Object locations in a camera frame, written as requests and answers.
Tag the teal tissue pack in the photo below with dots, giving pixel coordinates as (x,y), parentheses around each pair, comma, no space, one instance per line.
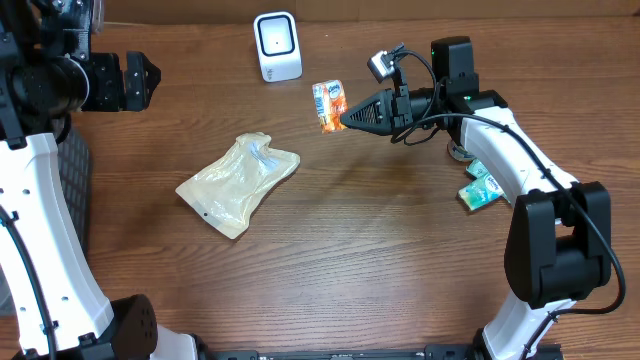
(480,192)

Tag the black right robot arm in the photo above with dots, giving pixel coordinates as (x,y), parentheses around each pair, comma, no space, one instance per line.
(558,248)

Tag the beige plastic pouch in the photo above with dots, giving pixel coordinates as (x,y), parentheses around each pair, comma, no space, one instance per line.
(228,191)

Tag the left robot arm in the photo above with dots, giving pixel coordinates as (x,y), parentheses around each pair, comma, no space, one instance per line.
(48,72)

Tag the grey plastic mesh basket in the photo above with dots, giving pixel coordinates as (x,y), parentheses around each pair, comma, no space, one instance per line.
(75,168)

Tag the teal wet wipes pack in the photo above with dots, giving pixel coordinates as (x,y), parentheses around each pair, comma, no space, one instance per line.
(476,169)

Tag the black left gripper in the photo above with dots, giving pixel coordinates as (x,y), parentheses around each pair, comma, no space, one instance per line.
(115,79)

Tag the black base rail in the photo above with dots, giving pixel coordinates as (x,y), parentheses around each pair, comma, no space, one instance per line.
(340,355)

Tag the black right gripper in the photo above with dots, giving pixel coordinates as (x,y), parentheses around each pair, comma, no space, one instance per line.
(383,102)

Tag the white barcode scanner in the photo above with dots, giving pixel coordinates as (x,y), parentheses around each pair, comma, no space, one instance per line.
(277,46)

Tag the orange tissue pack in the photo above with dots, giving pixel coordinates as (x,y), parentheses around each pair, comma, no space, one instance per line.
(330,101)

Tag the green capped bottle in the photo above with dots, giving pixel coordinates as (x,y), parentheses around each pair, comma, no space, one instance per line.
(459,153)

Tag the cardboard backdrop panel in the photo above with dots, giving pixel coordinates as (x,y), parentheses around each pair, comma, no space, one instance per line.
(179,12)

